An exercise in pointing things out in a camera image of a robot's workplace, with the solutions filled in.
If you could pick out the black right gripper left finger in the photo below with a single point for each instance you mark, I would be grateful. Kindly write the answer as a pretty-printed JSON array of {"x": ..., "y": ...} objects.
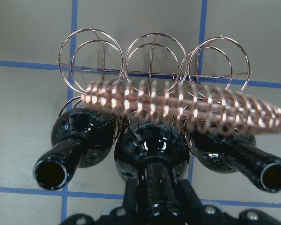
[{"x": 130, "y": 195}]

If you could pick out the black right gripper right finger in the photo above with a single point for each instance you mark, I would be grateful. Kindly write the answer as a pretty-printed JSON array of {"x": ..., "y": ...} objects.
[{"x": 187, "y": 196}]

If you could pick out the dark wine bottle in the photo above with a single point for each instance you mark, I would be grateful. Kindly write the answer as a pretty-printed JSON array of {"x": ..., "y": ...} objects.
[
  {"x": 155, "y": 155},
  {"x": 81, "y": 137},
  {"x": 238, "y": 154}
]

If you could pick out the copper wire bottle basket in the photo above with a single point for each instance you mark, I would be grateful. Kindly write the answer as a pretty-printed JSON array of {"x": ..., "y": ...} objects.
[{"x": 199, "y": 107}]

